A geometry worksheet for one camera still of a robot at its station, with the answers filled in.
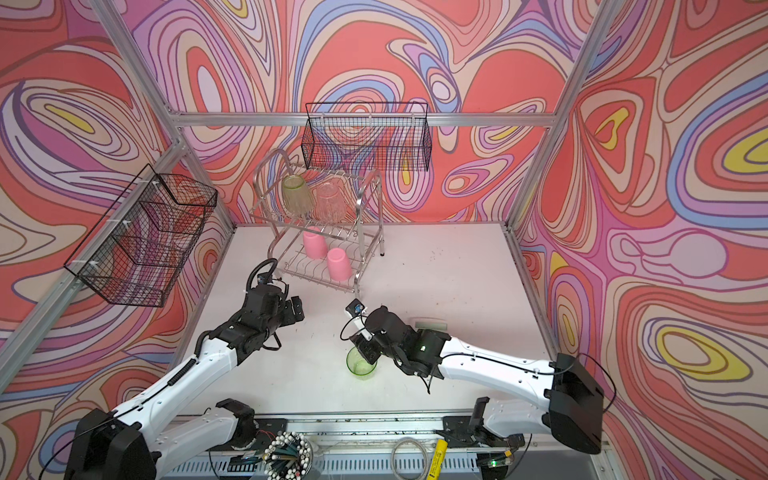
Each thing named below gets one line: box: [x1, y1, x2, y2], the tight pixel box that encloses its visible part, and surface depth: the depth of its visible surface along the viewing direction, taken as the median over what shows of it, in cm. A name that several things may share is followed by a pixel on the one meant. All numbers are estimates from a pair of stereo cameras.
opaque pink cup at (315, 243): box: [303, 226, 327, 259], surface depth 101 cm
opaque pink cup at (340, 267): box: [327, 248, 353, 281], surface depth 93 cm
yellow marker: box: [426, 439, 449, 480], surface depth 70 cm
